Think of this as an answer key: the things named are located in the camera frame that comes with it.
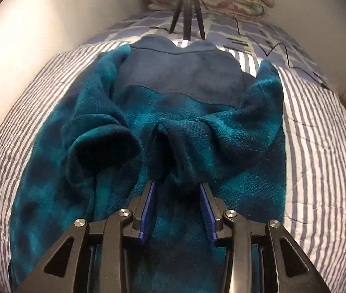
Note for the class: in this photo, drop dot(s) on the blue patterned bed sheet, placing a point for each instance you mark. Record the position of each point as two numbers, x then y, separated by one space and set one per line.
252 36

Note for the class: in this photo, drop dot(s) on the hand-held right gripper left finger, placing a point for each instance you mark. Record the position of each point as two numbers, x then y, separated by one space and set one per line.
148 209

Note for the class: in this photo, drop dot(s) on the grey striped quilt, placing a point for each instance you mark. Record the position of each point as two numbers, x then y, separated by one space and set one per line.
319 158

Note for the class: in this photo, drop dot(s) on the teal fleece jacket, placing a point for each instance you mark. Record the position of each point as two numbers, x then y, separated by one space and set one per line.
173 134

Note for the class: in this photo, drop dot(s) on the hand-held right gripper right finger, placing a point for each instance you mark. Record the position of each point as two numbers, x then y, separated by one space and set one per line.
207 212

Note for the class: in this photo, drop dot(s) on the black tripod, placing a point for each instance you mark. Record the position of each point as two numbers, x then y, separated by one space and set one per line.
188 12

